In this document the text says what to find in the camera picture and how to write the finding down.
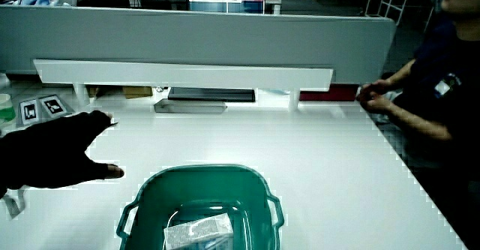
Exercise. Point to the person's left hand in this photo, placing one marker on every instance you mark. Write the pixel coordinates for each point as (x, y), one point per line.
(48, 156)

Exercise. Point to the green plastic plate basin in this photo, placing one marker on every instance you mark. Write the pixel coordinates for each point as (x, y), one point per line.
(202, 184)

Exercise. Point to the green and white cup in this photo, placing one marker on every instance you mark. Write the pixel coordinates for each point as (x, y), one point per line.
(5, 109)

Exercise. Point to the brown cardboard box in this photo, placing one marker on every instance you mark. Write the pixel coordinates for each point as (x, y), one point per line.
(137, 91)

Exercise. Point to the grey flat tray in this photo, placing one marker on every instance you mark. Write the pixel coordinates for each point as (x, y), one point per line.
(187, 106)

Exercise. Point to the white shelf riser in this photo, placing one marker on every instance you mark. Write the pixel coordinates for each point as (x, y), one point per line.
(180, 74)

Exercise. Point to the black flat device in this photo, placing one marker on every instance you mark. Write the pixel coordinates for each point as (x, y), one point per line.
(210, 94)

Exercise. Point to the grey desk partition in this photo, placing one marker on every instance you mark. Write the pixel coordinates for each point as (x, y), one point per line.
(187, 36)

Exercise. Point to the red flat box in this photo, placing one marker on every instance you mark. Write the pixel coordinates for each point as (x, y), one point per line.
(330, 93)

